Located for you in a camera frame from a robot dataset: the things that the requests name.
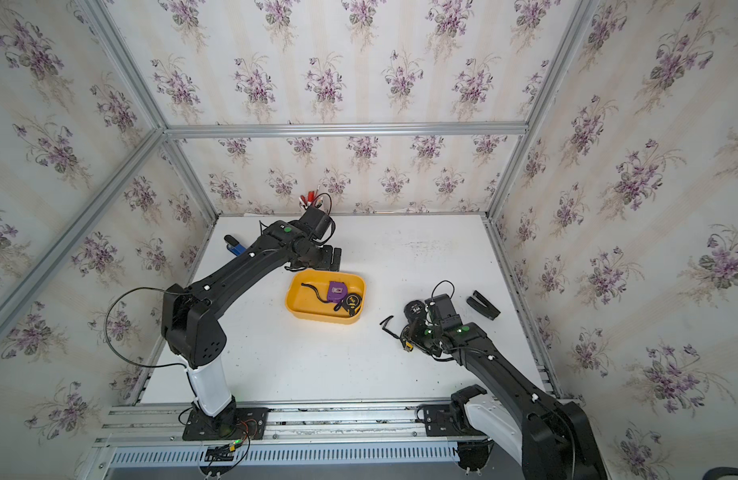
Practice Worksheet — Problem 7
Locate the large black yellow tape measure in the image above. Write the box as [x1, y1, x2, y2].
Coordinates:
[379, 300, 430, 355]

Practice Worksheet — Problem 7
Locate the purple tape measure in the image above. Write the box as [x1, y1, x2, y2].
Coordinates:
[327, 281, 349, 304]

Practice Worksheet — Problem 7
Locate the small black yellow tape measure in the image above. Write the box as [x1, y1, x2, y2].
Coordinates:
[334, 293, 363, 317]

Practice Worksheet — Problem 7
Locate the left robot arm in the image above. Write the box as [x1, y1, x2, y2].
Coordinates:
[161, 213, 339, 419]

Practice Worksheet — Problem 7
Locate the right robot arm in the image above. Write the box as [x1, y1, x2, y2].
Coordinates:
[402, 318, 607, 479]

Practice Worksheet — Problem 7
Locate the yellow plastic storage box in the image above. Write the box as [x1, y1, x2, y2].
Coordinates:
[285, 269, 366, 325]

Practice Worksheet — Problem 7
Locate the black stapler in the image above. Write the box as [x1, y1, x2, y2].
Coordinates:
[466, 290, 501, 321]

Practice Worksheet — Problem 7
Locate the blue stapler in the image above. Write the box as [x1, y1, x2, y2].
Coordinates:
[223, 234, 246, 256]

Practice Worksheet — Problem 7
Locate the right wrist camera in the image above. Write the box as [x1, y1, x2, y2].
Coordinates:
[425, 294, 462, 330]

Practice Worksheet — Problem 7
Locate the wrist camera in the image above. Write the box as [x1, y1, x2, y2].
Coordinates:
[296, 205, 332, 240]
[425, 294, 462, 330]

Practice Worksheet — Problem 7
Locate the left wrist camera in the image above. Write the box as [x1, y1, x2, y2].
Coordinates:
[296, 205, 332, 240]

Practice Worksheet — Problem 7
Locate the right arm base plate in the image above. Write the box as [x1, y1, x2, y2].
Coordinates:
[415, 404, 485, 438]

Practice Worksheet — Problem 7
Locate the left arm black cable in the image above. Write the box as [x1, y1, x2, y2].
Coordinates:
[104, 286, 190, 370]

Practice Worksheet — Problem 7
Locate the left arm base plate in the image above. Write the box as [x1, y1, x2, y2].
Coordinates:
[181, 405, 270, 442]

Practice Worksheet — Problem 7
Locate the aluminium mounting rail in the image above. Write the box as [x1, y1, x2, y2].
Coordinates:
[77, 398, 515, 479]

